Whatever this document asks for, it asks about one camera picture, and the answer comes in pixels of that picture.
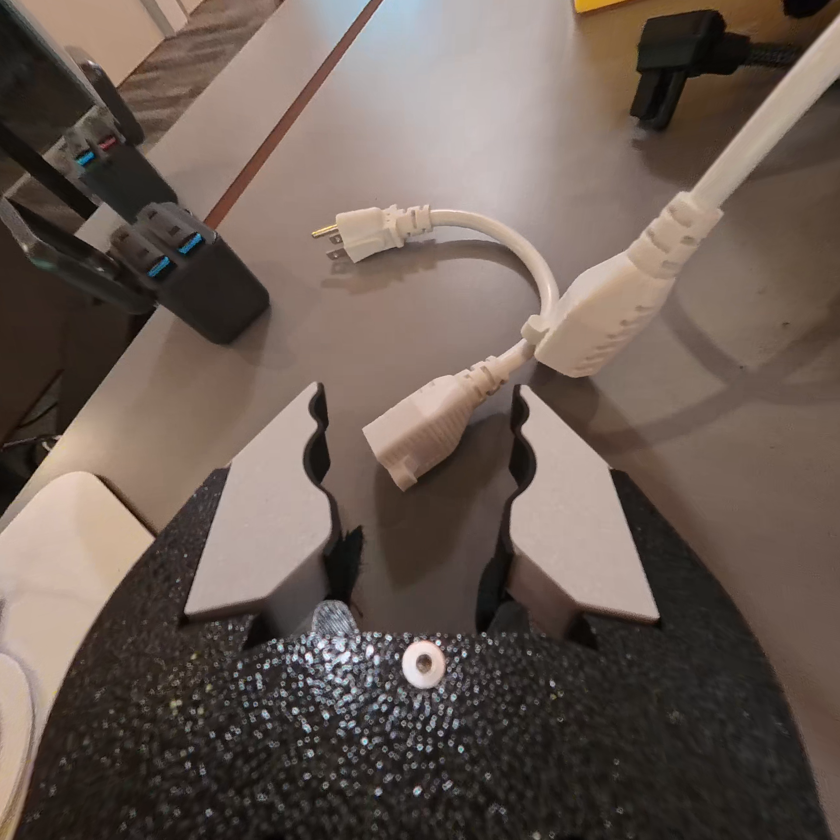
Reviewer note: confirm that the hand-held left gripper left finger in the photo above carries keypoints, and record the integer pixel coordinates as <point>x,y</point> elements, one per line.
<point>262,525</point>

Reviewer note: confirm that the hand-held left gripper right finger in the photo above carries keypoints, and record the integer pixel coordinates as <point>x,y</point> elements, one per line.
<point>571,525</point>

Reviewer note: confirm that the black USB hub block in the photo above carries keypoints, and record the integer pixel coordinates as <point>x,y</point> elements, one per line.
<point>216,295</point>

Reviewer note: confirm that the clear acrylic holder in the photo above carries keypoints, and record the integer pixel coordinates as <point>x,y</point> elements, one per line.
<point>59,256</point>

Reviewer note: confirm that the black stand panel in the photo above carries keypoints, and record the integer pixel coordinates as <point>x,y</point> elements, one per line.
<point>39,65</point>

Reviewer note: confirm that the yellow plastic bin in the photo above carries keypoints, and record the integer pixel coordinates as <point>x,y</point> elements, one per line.
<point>610,5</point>

